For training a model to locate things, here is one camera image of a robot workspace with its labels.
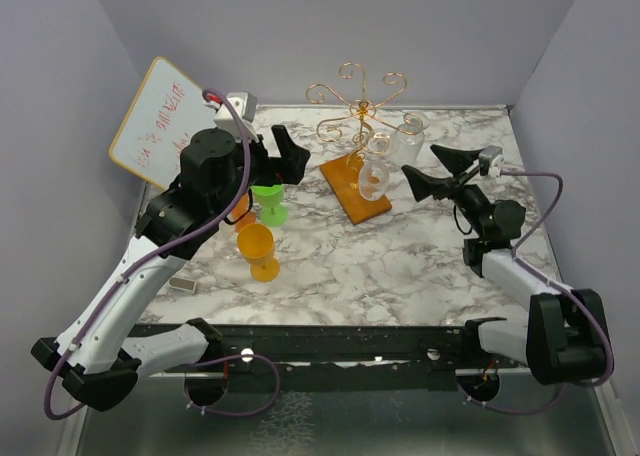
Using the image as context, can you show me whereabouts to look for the clear patterned stemmed glass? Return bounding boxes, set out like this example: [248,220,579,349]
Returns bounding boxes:
[391,113,429,166]

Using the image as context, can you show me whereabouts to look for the small grey eraser block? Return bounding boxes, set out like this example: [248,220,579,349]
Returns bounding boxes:
[168,277,197,294]

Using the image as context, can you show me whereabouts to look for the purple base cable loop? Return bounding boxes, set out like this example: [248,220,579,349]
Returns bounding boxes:
[183,353,281,418]

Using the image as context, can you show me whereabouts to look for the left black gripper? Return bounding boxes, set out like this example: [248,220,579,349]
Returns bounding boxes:
[212,123,309,218]

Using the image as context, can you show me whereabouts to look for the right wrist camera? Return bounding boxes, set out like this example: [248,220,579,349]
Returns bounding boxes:
[478,145,504,178]

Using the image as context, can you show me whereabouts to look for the gold wire wine glass rack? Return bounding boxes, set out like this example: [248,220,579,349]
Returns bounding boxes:
[305,62,408,225]

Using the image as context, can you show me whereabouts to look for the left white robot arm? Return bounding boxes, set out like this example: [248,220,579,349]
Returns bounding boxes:
[31,125,311,412]

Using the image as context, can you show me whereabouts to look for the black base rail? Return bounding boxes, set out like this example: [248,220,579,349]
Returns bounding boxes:
[164,323,521,395]

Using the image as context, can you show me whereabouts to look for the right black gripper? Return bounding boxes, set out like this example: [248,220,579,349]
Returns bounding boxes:
[403,144,490,236]

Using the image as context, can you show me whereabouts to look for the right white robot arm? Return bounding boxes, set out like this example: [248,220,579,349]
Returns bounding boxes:
[402,145,614,386]

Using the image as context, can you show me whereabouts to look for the clear round wine glass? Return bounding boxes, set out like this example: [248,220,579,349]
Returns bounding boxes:
[357,129,398,201]

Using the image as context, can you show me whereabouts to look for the yellow plastic goblet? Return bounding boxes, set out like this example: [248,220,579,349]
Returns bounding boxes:
[237,223,280,282]

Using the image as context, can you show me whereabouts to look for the green plastic goblet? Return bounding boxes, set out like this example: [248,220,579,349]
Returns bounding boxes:
[251,185,288,227]

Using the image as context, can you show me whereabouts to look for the white framed whiteboard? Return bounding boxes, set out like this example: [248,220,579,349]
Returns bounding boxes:
[109,57,214,189]

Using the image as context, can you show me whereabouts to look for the orange plastic goblet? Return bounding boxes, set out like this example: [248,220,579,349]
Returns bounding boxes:
[230,193,256,233]

